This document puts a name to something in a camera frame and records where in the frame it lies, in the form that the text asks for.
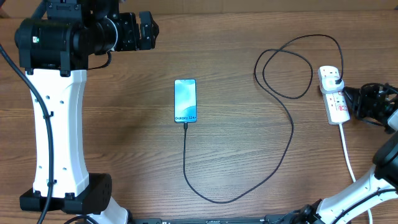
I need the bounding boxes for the white power strip cord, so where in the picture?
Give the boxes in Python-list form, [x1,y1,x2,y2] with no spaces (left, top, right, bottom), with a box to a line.
[338,123,374,224]

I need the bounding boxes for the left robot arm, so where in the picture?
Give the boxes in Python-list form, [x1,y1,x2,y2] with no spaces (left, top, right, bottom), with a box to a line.
[15,1,159,223]

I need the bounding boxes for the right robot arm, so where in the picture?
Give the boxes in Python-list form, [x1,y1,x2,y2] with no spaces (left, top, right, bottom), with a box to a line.
[291,83,397,223]

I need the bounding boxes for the blue Samsung Galaxy smartphone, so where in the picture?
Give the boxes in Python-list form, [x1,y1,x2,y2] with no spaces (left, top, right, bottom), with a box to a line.
[174,79,197,123]

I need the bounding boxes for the white charger plug adapter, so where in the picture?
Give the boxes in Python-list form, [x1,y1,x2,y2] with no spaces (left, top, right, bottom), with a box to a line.
[320,78,345,94]

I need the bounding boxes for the white power strip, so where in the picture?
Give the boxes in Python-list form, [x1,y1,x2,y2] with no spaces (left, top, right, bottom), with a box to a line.
[317,65,350,125]

